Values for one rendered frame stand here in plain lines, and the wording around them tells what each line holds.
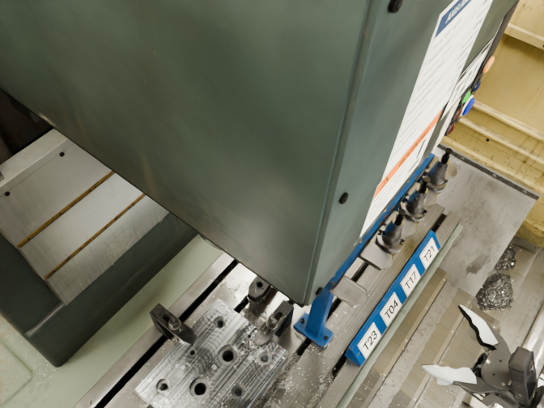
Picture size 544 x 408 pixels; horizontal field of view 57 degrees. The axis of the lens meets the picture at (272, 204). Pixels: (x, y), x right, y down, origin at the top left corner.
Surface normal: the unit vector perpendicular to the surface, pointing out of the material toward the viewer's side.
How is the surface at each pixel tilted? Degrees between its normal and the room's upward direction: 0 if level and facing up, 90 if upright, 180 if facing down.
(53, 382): 0
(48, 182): 90
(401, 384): 8
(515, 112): 90
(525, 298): 17
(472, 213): 24
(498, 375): 0
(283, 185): 90
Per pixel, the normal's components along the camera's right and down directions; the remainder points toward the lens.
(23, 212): 0.79, 0.52
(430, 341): 0.12, -0.65
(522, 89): -0.61, 0.63
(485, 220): -0.22, -0.26
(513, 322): -0.20, -0.70
